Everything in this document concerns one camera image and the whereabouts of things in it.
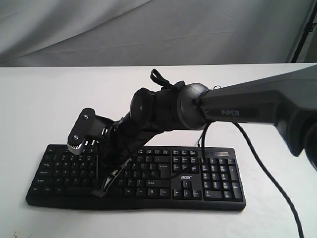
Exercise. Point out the grey backdrop cloth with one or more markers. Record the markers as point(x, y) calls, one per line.
point(36, 33)

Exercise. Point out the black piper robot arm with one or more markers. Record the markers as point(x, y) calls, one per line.
point(287, 101)

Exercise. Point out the black acer keyboard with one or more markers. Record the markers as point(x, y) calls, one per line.
point(156, 177)

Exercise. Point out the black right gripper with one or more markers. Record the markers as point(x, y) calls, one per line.
point(125, 138)

